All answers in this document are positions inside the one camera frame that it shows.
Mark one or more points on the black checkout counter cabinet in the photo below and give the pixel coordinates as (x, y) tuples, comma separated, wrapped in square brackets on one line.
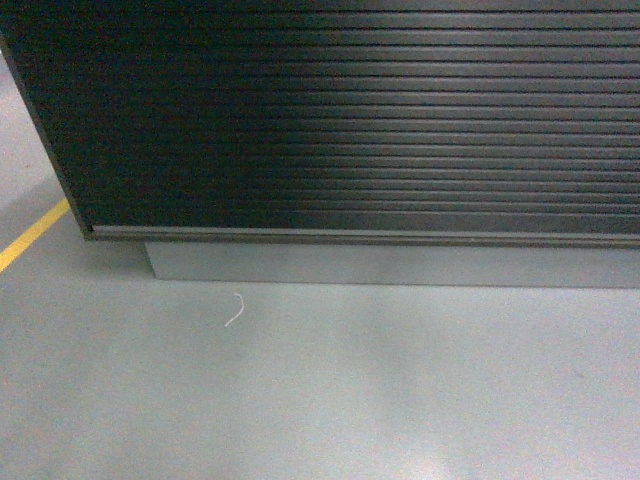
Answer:
[(465, 143)]

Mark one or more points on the white string scrap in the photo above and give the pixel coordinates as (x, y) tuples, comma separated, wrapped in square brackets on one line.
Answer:
[(239, 312)]

